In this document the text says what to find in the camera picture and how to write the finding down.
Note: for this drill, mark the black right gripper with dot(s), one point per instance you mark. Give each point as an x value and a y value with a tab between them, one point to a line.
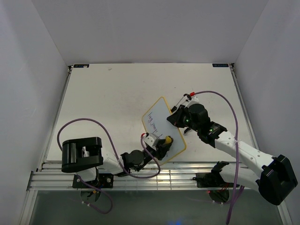
175	119

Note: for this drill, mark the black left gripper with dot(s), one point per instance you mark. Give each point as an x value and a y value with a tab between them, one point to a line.
162	149

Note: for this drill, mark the yellow bone-shaped eraser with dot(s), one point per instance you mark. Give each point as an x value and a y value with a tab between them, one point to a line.
168	140

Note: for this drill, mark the yellow framed whiteboard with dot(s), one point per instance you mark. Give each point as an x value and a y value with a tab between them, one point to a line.
155	121

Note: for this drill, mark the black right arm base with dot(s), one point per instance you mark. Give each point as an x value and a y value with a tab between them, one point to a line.
208	180

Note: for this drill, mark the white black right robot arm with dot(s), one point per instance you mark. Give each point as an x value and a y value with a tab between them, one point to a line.
274	177

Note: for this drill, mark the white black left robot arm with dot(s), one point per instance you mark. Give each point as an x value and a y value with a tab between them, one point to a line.
81	155

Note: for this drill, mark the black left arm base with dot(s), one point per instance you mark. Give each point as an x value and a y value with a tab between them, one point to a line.
102	180

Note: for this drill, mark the blue right corner label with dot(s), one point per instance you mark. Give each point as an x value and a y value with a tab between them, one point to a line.
220	65

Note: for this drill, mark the blue corner label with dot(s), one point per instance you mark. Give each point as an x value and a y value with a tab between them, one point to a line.
220	65
81	66

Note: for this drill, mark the blue left corner label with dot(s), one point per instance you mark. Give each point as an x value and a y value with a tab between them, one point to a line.
81	66

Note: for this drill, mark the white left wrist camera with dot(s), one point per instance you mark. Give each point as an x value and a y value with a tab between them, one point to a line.
150	139

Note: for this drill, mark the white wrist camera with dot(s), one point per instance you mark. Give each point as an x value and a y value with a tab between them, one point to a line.
191	101
150	139

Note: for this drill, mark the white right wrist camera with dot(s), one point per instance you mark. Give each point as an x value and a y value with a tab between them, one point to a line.
191	101

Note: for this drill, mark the aluminium frame rail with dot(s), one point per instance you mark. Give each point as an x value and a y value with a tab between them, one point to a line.
173	176

